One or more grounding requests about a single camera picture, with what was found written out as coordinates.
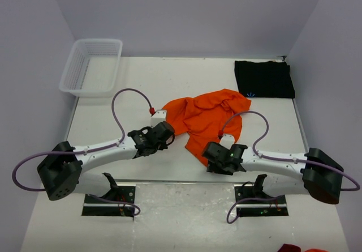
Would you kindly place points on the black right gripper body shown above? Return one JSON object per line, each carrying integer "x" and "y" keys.
{"x": 218, "y": 167}

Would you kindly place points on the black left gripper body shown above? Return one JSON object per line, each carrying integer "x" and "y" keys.
{"x": 160, "y": 146}

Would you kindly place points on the orange t shirt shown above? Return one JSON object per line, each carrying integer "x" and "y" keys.
{"x": 202, "y": 118}

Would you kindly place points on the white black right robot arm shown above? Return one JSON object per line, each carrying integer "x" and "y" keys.
{"x": 313, "y": 173}

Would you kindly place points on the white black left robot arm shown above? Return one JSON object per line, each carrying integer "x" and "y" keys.
{"x": 65, "y": 169}

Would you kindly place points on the folded black t shirt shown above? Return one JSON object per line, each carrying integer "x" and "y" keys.
{"x": 264, "y": 79}

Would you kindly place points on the white plastic mesh basket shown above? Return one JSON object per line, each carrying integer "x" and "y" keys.
{"x": 92, "y": 68}

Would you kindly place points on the dark red cloth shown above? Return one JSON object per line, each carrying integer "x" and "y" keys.
{"x": 289, "y": 248}

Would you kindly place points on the orange cloth at edge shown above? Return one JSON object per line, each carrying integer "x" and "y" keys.
{"x": 316, "y": 250}

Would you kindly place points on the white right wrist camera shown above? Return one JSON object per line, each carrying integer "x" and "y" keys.
{"x": 227, "y": 140}

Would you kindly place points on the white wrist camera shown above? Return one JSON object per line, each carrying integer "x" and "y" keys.
{"x": 158, "y": 117}
{"x": 227, "y": 140}

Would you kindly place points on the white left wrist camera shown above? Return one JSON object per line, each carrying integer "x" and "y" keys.
{"x": 158, "y": 117}

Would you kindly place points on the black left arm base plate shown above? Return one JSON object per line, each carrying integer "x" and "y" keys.
{"x": 117, "y": 203}

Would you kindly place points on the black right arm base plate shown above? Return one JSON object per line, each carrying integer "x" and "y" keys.
{"x": 254, "y": 208}

